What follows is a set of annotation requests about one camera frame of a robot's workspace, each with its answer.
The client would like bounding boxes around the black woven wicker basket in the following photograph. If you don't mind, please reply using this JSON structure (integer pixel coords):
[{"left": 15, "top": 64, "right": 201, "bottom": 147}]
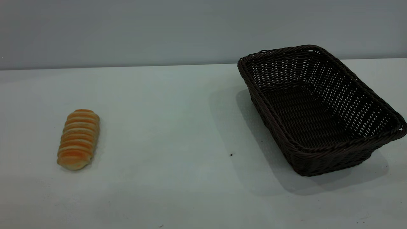
[{"left": 237, "top": 45, "right": 407, "bottom": 177}]

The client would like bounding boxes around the orange ridged bread loaf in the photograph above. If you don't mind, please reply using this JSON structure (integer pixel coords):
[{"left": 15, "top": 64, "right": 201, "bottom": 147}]
[{"left": 57, "top": 109, "right": 100, "bottom": 170}]

